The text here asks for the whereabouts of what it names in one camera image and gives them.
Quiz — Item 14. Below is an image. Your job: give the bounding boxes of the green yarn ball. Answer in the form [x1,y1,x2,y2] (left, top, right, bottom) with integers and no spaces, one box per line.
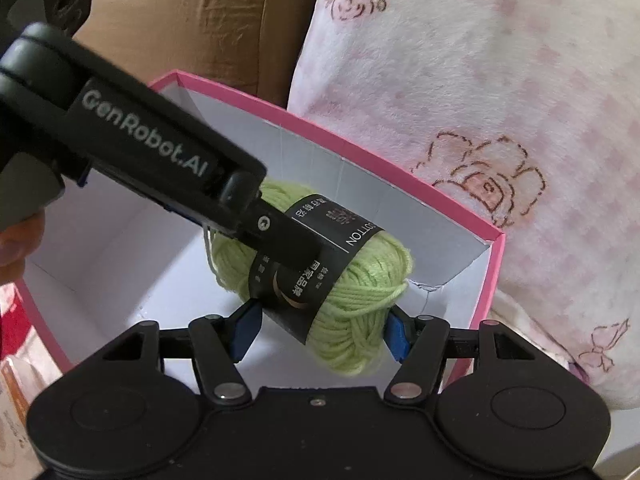
[202,179,414,380]

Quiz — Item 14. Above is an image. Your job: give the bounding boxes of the person's left hand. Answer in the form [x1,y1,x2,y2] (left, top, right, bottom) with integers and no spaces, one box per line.
[0,210,46,286]

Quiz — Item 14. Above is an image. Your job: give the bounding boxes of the pink cardboard box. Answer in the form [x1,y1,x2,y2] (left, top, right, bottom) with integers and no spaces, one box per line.
[18,72,506,370]

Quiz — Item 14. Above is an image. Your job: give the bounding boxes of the white red bear blanket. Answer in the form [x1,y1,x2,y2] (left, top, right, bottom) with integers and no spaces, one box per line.
[0,284,61,480]

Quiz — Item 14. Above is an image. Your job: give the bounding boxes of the brown embroidered pillow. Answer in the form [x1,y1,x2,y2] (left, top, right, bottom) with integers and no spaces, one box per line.
[75,0,316,106]

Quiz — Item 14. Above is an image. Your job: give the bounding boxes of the pink floral pillow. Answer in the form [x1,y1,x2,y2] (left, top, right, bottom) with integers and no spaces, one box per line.
[288,0,639,408]

